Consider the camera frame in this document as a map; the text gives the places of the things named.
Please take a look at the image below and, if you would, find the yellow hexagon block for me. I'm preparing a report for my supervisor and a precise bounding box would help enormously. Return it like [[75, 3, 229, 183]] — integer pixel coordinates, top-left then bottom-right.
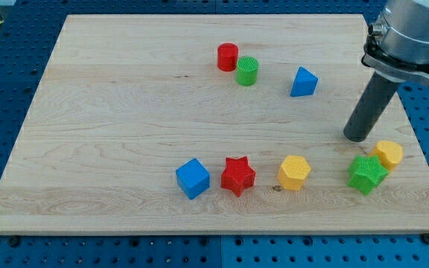
[[278, 155, 311, 191]]

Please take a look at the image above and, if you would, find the green star block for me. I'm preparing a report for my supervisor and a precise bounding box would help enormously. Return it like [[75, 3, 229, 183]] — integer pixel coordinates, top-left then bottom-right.
[[347, 156, 390, 196]]

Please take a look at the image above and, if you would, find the wooden board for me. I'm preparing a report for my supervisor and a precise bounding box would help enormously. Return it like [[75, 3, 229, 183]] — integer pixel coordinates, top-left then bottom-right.
[[0, 14, 429, 236]]

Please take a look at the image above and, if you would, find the yellow heart block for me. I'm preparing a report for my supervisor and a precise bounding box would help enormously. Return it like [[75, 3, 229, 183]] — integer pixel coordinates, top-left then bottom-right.
[[369, 140, 404, 171]]

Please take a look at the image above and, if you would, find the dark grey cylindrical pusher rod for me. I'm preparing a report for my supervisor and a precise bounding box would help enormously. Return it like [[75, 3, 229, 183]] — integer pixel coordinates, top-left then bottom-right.
[[343, 72, 401, 142]]

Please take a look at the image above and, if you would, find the blue cube block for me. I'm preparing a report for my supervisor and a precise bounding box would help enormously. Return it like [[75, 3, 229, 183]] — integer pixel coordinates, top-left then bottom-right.
[[175, 159, 210, 200]]

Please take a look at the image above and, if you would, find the red cylinder block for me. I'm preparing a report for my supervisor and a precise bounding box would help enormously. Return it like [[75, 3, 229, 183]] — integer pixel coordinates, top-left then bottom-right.
[[217, 42, 239, 71]]

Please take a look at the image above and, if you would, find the green cylinder block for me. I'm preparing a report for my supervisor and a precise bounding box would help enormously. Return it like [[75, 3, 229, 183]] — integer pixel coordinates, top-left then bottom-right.
[[236, 56, 258, 86]]

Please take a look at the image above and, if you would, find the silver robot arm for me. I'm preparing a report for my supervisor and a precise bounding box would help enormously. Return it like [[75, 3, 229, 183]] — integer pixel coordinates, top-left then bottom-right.
[[343, 0, 429, 142]]

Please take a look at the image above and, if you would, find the blue triangle block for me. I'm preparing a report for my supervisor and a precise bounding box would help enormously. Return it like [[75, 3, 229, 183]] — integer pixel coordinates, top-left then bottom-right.
[[290, 66, 318, 97]]

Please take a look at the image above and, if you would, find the red star block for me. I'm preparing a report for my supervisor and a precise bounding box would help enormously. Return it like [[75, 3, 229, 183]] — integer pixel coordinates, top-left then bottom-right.
[[220, 156, 256, 197]]

